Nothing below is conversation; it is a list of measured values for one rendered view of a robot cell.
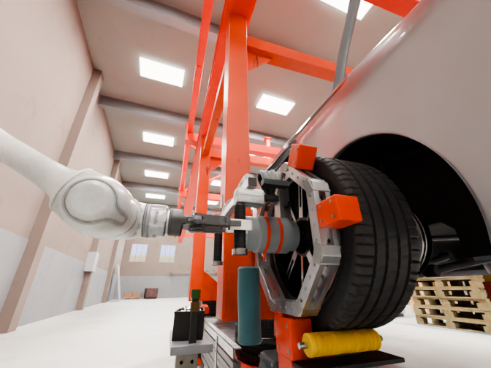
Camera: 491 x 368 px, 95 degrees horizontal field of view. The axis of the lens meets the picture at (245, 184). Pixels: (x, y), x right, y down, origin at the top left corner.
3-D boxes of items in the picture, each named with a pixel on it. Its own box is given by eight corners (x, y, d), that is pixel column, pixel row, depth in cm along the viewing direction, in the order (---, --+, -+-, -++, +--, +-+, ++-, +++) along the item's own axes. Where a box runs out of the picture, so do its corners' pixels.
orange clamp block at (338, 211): (340, 229, 66) (364, 221, 58) (317, 227, 64) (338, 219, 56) (336, 207, 69) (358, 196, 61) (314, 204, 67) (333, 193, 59)
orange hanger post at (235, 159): (255, 320, 108) (246, 15, 211) (215, 322, 103) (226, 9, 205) (243, 315, 124) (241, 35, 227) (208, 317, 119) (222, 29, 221)
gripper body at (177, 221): (166, 238, 64) (199, 239, 67) (166, 231, 57) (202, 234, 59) (169, 213, 67) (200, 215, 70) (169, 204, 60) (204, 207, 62)
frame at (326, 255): (355, 323, 56) (321, 141, 78) (332, 325, 54) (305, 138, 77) (269, 307, 103) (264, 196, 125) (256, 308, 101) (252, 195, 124)
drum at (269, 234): (303, 251, 82) (299, 214, 87) (248, 249, 76) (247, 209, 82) (286, 255, 94) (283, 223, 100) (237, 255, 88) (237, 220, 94)
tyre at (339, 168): (375, 129, 89) (295, 204, 142) (323, 117, 82) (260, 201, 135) (473, 328, 54) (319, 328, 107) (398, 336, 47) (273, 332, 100)
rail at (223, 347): (250, 405, 103) (249, 347, 113) (230, 409, 101) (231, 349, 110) (194, 326, 317) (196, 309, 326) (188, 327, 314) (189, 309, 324)
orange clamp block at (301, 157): (313, 171, 83) (318, 147, 82) (294, 169, 81) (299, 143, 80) (303, 169, 90) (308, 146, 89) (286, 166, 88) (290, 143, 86)
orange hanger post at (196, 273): (202, 301, 275) (212, 136, 378) (185, 301, 270) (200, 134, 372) (200, 300, 291) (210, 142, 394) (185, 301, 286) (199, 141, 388)
